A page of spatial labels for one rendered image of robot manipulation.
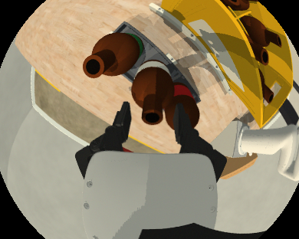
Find yellow crate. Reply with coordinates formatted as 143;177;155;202
160;0;293;128

